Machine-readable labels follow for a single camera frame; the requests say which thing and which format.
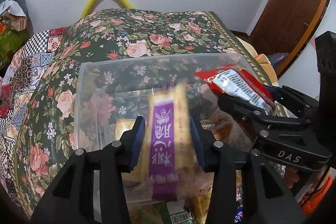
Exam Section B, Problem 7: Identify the pile of clothes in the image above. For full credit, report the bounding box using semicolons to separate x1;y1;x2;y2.
1;0;33;69

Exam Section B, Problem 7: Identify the purple gold snack packet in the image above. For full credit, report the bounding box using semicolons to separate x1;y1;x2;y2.
141;83;202;201

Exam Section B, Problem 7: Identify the clear plastic storage box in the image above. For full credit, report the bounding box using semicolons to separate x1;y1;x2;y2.
73;52;259;214

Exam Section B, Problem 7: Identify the floral green bedspread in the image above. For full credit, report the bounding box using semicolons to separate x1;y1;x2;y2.
14;9;278;217

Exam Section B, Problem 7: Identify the orange sleeve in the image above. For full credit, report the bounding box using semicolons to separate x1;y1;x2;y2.
299;170;334;218

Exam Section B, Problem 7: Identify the beige blanket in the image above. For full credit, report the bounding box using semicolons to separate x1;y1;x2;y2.
236;37;278;86

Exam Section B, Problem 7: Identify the green barcode snack packet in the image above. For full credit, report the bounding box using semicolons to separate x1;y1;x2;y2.
148;199;194;224

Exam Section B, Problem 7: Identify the red silver snack packet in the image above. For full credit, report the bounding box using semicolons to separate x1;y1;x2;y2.
194;64;275;115

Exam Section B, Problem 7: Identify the brown wooden door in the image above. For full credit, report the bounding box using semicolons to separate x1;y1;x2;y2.
249;0;329;77

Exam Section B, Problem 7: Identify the patchwork quilt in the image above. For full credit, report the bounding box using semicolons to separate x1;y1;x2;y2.
0;27;66;177

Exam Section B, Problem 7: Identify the blue red biscuit bag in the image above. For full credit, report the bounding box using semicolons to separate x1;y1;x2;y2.
234;205;243;223

